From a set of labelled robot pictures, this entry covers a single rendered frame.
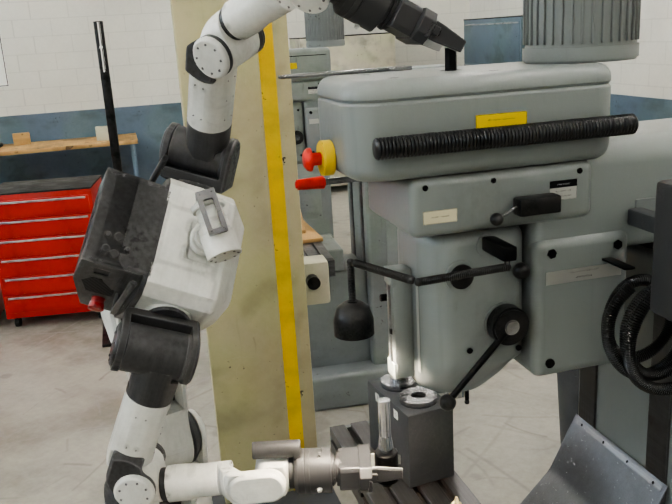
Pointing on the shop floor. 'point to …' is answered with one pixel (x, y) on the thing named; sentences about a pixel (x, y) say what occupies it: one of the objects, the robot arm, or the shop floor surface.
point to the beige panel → (260, 262)
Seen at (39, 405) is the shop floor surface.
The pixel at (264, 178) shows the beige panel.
